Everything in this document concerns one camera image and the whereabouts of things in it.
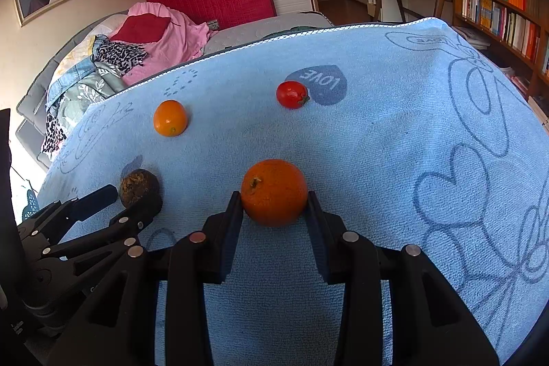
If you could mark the dark orange tangerine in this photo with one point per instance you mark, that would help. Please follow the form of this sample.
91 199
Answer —
274 192

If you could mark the dark brown wrinkled fruit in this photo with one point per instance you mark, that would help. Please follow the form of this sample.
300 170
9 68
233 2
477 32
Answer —
137 186

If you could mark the white storage box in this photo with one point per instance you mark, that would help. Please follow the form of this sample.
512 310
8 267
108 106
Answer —
386 8

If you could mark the black white patterned cloth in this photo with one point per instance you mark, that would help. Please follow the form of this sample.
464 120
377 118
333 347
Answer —
53 130

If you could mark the red tomato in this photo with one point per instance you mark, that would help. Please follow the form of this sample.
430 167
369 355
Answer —
291 94

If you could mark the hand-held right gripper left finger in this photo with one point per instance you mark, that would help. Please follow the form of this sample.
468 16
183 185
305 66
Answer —
231 246

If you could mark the light blue printed blanket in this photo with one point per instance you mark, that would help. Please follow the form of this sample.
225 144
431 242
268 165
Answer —
364 177

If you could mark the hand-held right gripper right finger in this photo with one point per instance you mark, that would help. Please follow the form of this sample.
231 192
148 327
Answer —
319 246

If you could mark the leopard print cloth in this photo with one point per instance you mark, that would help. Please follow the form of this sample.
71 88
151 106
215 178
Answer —
120 55

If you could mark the red pillow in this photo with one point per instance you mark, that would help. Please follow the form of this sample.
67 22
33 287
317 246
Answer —
141 27

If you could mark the wooden bookshelf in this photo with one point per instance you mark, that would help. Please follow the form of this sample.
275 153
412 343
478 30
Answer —
493 6

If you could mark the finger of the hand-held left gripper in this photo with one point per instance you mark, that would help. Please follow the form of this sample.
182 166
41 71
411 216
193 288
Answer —
94 198
137 216

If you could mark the blue lace-pattern basket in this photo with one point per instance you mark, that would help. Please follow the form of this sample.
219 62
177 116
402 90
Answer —
30 203

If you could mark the pale floral quilt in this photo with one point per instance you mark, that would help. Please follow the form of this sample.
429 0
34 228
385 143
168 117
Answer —
85 91

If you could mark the grey mattress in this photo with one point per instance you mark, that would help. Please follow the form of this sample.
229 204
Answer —
257 31

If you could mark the pink blanket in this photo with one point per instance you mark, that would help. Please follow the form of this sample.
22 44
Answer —
180 42

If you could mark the floor stack of books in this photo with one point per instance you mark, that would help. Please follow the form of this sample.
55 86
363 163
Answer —
472 36

